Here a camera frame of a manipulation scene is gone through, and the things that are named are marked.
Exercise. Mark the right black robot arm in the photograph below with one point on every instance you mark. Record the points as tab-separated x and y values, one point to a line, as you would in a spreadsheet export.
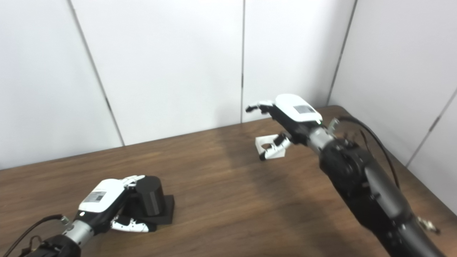
364	182

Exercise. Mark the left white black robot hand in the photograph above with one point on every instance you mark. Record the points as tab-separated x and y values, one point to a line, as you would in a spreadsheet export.
101	200

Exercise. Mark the white square piece with hole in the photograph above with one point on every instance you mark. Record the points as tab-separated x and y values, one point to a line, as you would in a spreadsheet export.
262	141

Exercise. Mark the black peg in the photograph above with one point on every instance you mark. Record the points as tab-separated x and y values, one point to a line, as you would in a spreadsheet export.
151	198

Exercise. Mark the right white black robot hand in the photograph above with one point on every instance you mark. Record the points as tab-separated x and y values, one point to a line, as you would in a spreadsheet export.
294	110

